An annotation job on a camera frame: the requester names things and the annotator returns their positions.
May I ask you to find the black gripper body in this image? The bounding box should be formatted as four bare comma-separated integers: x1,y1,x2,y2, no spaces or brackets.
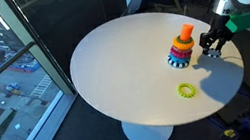
198,11,236,48

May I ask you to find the small black and white ring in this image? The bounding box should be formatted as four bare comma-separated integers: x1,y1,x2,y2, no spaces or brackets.
205,47,223,60

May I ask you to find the orange stacking pole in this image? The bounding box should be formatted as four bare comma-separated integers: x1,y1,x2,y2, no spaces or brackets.
177,22,197,43

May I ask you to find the wooden chair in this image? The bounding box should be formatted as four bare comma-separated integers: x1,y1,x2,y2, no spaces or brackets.
153,0,192,20

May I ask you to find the orange stacking ring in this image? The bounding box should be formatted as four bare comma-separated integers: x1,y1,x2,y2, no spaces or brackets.
172,34,197,53

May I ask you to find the blue stacking ring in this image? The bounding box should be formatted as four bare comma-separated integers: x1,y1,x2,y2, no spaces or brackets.
168,49,193,67

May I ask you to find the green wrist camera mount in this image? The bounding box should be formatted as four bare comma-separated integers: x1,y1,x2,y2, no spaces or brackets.
223,10,250,35

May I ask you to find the large black and white ring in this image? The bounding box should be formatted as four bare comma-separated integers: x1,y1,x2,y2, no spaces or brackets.
167,53,191,71

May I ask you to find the yellow-green toothed ring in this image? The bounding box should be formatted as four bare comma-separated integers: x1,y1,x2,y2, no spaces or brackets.
176,80,198,101

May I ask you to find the white table pedestal base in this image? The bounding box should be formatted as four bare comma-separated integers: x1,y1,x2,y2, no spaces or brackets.
120,112,177,140

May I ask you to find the grey window frame post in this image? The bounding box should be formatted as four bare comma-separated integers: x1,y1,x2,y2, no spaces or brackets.
0,0,76,106

